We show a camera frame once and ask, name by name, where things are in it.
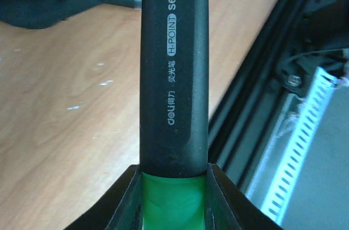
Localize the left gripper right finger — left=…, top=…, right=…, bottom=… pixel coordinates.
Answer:
left=204, top=164, right=281, bottom=230

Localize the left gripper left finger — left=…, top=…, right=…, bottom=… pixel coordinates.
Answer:
left=66, top=165, right=143, bottom=230

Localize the green highlighter marker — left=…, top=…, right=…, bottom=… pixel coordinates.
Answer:
left=140, top=0, right=209, bottom=229

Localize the light blue cable duct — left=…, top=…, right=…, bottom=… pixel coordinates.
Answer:
left=261, top=67, right=337, bottom=225

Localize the black mounting rail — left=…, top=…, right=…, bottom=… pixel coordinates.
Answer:
left=209, top=0, right=348, bottom=189

